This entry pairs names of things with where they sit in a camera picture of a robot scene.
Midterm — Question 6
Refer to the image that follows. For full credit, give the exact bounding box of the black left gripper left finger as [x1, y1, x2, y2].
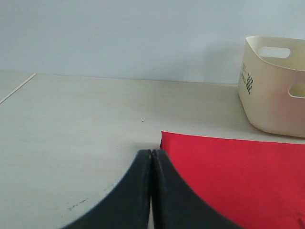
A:
[65, 149, 152, 229]

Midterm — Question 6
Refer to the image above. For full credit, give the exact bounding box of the cream plastic bin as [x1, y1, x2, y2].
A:
[238, 36, 305, 137]

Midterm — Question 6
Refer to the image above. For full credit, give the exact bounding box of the red table cloth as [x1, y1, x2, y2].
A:
[161, 132, 305, 229]

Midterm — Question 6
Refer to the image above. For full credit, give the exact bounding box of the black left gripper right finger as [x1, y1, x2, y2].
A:
[150, 150, 239, 229]

